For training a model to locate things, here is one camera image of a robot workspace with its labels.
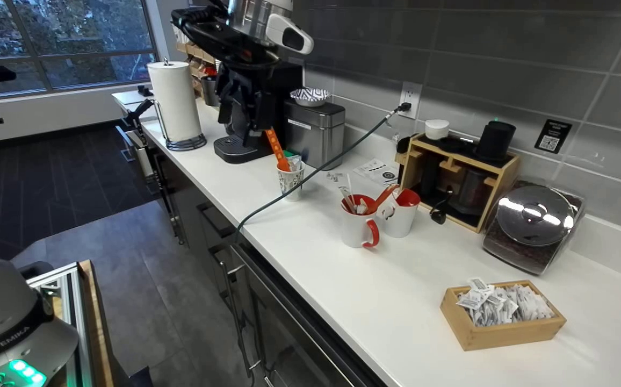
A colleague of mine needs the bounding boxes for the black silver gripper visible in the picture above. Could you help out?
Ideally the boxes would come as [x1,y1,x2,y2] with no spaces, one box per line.
[223,0,287,42]

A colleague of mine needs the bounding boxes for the orange stirrer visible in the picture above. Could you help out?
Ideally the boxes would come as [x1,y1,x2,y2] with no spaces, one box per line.
[262,128,291,175]

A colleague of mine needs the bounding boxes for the clear plastic cup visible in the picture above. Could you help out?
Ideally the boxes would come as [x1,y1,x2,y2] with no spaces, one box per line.
[274,156,307,202]

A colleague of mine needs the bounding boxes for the white stirrer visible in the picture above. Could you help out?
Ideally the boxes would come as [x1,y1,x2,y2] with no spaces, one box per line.
[333,170,359,214]

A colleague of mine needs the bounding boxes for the small white cup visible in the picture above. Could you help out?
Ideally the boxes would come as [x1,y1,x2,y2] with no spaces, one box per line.
[422,119,450,142]

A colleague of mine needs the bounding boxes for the red stirrer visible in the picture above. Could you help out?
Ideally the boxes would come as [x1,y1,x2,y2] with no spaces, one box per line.
[355,183,401,216]

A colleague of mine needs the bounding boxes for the wooden snack rack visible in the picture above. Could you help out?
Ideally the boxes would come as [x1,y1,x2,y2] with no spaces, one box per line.
[176,39,223,110]

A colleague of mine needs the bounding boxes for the black Keurig coffee machine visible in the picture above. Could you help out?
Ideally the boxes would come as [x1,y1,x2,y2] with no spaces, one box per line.
[170,7,305,165]

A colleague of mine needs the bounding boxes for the small patterned bowl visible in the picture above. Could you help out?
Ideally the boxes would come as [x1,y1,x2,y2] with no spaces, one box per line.
[287,86,330,110]

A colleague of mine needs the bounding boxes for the white paper towel roll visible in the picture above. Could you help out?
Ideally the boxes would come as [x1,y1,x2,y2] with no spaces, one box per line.
[146,59,204,142]

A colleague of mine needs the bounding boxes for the silver metal canister box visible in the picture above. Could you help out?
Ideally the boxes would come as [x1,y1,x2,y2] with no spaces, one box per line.
[284,100,347,170]

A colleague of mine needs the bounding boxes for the metal paper towel holder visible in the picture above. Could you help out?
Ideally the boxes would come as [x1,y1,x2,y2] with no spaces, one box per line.
[156,59,209,156]

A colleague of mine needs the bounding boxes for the window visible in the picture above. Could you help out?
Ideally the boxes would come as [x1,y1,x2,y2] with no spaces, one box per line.
[0,0,156,94]

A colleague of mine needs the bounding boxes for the loose white paper packets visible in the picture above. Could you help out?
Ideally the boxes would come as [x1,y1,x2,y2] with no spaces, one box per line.
[355,157,400,183]

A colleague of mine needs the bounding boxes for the dark wood base cabinet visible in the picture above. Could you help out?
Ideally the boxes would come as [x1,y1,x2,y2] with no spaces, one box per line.
[128,121,253,304]

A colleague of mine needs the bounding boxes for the black cylindrical container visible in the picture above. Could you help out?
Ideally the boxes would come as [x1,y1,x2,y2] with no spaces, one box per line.
[475,119,518,165]

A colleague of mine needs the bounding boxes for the wooden counter organizer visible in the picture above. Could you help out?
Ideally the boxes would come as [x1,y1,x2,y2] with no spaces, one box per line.
[392,133,521,234]

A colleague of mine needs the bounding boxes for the black QR code sign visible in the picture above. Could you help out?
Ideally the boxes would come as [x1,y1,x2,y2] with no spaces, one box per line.
[533,116,574,156]

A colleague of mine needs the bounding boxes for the white sugar packets pile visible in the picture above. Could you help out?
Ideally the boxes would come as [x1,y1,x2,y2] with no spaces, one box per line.
[456,277,557,329]

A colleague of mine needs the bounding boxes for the black power cable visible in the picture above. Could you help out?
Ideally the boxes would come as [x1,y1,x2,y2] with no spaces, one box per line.
[209,101,413,254]

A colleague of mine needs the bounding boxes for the white wall outlet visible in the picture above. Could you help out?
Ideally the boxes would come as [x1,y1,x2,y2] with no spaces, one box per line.
[396,80,426,121]

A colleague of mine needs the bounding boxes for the white mug red handle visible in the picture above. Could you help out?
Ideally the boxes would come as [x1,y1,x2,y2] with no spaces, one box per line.
[338,191,384,251]

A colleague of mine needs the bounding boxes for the aluminium robot stand frame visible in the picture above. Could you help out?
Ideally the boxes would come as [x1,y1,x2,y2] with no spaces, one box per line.
[26,259,117,387]

